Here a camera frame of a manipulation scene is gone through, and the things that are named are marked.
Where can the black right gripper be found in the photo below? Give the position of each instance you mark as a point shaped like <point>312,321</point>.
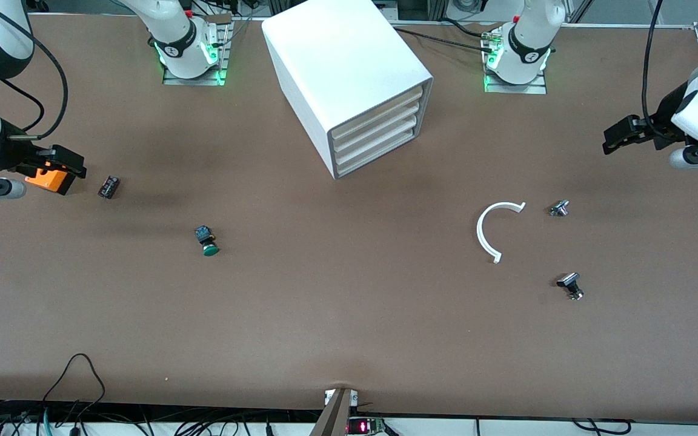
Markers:
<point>11,155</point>

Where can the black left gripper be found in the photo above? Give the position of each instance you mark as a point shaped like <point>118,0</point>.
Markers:
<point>662,118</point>

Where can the green mushroom push button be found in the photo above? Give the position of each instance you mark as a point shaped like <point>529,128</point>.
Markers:
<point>208,247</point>

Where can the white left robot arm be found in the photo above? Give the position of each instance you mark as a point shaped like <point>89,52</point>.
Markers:
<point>528,36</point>

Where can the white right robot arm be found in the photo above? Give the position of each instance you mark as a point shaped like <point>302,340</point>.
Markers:
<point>179,30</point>

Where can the orange and black button box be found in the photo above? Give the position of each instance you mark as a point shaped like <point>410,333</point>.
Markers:
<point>46,180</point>

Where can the black cylindrical capacitor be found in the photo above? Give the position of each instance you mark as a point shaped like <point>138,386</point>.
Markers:
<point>109,187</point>

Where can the chrome metal tee fitting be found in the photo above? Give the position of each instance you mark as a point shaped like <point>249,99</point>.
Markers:
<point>558,208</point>

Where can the circuit board with red display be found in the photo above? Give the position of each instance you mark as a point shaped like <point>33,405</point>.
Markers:
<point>364,426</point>

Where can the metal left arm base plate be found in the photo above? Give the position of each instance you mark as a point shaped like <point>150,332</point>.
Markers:
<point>515,89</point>

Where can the black square push switch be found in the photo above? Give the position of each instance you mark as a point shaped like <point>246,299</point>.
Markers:
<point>569,281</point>

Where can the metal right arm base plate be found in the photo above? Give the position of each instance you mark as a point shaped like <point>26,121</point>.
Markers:
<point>194,80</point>

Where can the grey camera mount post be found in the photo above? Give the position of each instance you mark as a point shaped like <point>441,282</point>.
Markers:
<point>334,415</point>

